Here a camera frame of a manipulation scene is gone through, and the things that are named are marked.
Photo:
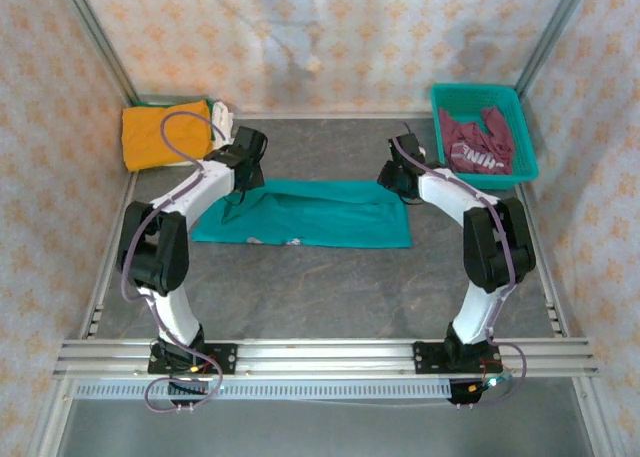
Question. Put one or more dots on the teal t-shirt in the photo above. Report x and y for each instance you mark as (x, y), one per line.
(325, 217)

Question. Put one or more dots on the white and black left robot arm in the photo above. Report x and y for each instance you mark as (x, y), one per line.
(200, 192)

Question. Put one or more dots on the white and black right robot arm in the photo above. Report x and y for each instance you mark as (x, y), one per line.
(450, 192)

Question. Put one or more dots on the white folded t-shirt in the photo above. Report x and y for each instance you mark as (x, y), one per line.
(223, 119)

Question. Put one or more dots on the maroon t-shirt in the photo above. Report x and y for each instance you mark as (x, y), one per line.
(470, 142)

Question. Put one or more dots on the teal plastic basket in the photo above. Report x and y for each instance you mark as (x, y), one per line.
(465, 97)

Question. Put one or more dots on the orange folded t-shirt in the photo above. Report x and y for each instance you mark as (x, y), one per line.
(145, 137)

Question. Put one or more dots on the aluminium table edge rail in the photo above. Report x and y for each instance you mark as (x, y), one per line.
(325, 115)

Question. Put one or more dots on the aluminium table side rail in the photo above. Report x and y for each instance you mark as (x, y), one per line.
(105, 277)
(547, 277)

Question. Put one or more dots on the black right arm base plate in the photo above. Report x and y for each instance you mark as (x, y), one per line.
(427, 359)

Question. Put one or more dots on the aluminium frame post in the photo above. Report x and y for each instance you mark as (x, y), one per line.
(547, 39)
(97, 39)

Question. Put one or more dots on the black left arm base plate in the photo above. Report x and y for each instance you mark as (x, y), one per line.
(225, 359)

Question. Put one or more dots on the aluminium mounting rail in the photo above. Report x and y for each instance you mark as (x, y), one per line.
(325, 357)

